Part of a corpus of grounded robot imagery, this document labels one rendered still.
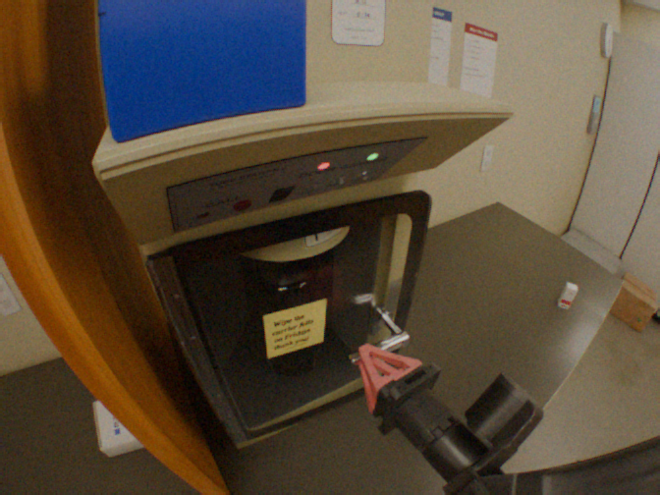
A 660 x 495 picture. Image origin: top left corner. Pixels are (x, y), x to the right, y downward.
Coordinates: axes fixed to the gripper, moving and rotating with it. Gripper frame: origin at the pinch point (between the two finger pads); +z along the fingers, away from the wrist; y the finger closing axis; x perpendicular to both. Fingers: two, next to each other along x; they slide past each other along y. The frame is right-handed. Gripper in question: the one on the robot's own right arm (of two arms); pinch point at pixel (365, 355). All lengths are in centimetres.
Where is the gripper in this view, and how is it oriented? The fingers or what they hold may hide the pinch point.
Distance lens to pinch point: 43.1
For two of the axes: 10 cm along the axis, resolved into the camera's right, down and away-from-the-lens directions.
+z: -5.2, -4.9, 6.9
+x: -8.5, 2.9, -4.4
